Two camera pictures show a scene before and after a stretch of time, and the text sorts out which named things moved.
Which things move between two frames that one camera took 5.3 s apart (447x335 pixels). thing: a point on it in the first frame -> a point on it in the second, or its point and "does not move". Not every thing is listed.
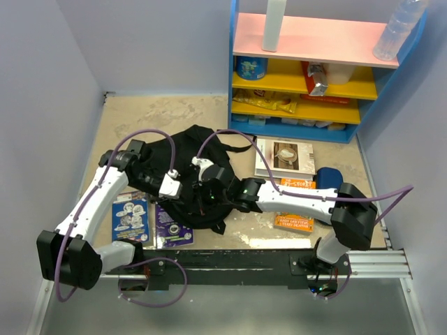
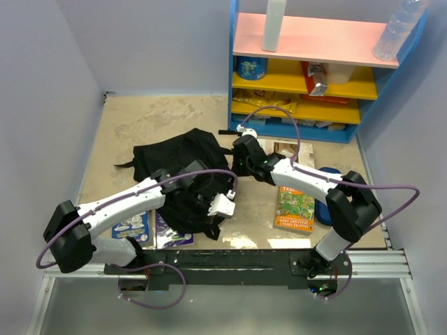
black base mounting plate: [291, 267] does not move
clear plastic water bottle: [405, 13] does not move
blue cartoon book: [130, 220] does not move
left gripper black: [163, 176] -> [204, 213]
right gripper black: [199, 199] -> [237, 170]
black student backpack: [188, 174] does not move
